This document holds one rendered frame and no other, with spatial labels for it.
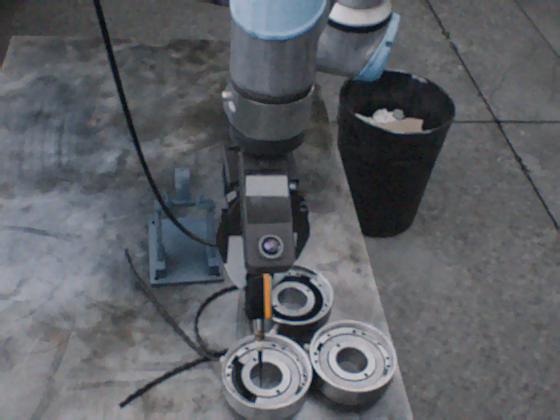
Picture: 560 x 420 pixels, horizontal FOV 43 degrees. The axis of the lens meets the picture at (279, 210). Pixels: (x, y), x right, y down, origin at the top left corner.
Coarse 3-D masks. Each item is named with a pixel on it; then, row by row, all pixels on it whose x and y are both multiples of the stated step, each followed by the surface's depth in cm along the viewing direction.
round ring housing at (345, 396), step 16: (352, 320) 90; (320, 336) 89; (368, 336) 90; (384, 336) 89; (336, 352) 88; (352, 352) 89; (368, 352) 88; (384, 352) 88; (320, 368) 86; (336, 368) 86; (368, 368) 86; (384, 368) 87; (320, 384) 84; (336, 384) 83; (384, 384) 83; (336, 400) 84; (352, 400) 84; (368, 400) 84
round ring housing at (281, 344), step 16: (272, 336) 87; (240, 352) 86; (288, 352) 87; (224, 368) 83; (256, 368) 86; (272, 368) 86; (288, 368) 85; (304, 368) 85; (224, 384) 82; (288, 384) 84; (304, 384) 84; (240, 400) 80; (288, 400) 82; (304, 400) 83; (256, 416) 81; (272, 416) 81; (288, 416) 84
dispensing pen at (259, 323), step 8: (248, 280) 77; (256, 280) 77; (248, 288) 77; (256, 288) 77; (264, 288) 77; (248, 296) 77; (256, 296) 77; (264, 296) 77; (248, 304) 78; (256, 304) 77; (264, 304) 77; (248, 312) 78; (256, 312) 77; (264, 312) 77; (256, 320) 79; (264, 320) 79; (256, 328) 79; (264, 328) 80; (256, 336) 79; (264, 336) 79; (256, 344) 79
